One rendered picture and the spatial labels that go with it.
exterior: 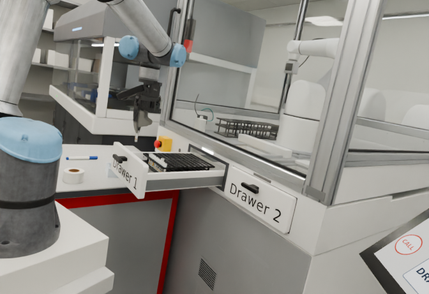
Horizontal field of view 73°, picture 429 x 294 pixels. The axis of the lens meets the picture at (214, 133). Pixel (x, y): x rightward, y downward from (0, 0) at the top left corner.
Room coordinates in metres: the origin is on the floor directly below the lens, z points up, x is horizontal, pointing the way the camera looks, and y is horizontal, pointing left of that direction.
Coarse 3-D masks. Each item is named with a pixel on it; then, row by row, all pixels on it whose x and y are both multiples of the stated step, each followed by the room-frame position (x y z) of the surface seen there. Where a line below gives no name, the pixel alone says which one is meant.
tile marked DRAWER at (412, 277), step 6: (420, 264) 0.38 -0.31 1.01; (426, 264) 0.37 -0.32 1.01; (408, 270) 0.38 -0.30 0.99; (414, 270) 0.37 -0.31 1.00; (420, 270) 0.37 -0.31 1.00; (426, 270) 0.36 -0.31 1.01; (402, 276) 0.37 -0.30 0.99; (408, 276) 0.37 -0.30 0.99; (414, 276) 0.36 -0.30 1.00; (420, 276) 0.36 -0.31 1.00; (426, 276) 0.35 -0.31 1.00; (408, 282) 0.36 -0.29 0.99; (414, 282) 0.36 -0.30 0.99; (420, 282) 0.35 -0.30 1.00; (426, 282) 0.35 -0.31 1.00; (414, 288) 0.35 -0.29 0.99; (420, 288) 0.34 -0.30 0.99; (426, 288) 0.34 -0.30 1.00
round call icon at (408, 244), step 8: (408, 232) 0.44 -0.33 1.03; (400, 240) 0.43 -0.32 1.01; (408, 240) 0.42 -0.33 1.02; (416, 240) 0.42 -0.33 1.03; (424, 240) 0.41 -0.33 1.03; (392, 248) 0.43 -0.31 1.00; (400, 248) 0.42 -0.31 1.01; (408, 248) 0.41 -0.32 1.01; (416, 248) 0.40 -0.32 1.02; (400, 256) 0.41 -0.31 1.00; (408, 256) 0.40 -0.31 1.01
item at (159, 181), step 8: (136, 152) 1.09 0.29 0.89; (144, 152) 1.11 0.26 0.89; (152, 152) 1.13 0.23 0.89; (160, 152) 1.16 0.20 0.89; (168, 152) 1.18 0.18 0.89; (176, 152) 1.20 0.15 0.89; (184, 152) 1.23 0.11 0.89; (192, 152) 1.26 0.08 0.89; (208, 160) 1.17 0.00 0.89; (216, 168) 1.12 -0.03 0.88; (224, 168) 1.09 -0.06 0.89; (152, 176) 0.88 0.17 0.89; (160, 176) 0.90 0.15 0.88; (168, 176) 0.91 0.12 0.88; (176, 176) 0.93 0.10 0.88; (184, 176) 0.95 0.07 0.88; (192, 176) 0.97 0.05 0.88; (200, 176) 0.99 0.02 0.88; (208, 176) 1.02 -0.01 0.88; (216, 176) 1.04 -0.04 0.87; (152, 184) 0.88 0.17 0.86; (160, 184) 0.90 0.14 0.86; (168, 184) 0.91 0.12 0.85; (176, 184) 0.93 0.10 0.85; (184, 184) 0.95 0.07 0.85; (192, 184) 0.97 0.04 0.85; (200, 184) 1.00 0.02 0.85; (208, 184) 1.02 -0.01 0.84; (216, 184) 1.04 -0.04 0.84
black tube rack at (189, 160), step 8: (144, 160) 1.09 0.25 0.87; (168, 160) 1.05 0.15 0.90; (176, 160) 1.07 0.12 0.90; (184, 160) 1.08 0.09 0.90; (192, 160) 1.10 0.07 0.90; (200, 160) 1.13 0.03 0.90; (152, 168) 1.00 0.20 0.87; (168, 168) 0.95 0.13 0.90; (176, 168) 0.97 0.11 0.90; (184, 168) 1.00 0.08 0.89; (192, 168) 1.09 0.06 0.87; (200, 168) 1.11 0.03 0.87; (208, 168) 1.07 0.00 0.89
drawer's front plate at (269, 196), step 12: (228, 180) 1.01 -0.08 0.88; (240, 180) 0.96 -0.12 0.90; (252, 180) 0.92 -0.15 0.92; (228, 192) 1.00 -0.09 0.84; (240, 192) 0.95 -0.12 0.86; (264, 192) 0.87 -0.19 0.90; (276, 192) 0.83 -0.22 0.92; (240, 204) 0.94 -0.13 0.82; (264, 204) 0.86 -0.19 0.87; (276, 204) 0.83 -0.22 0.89; (288, 204) 0.79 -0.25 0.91; (264, 216) 0.85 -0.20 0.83; (288, 216) 0.79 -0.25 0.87; (276, 228) 0.81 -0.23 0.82; (288, 228) 0.79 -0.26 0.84
